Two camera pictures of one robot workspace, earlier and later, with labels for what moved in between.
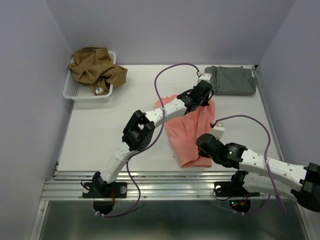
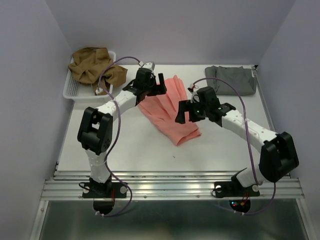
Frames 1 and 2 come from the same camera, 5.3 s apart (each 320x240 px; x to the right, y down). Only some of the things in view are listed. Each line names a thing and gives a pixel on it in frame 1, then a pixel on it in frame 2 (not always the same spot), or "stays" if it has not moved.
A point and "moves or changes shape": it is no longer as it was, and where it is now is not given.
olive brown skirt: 95,65 stays
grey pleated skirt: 232,80 stays
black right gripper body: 214,158 → 197,112
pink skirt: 184,130 moves or changes shape
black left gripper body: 203,101 → 150,88
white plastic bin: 84,92 stays
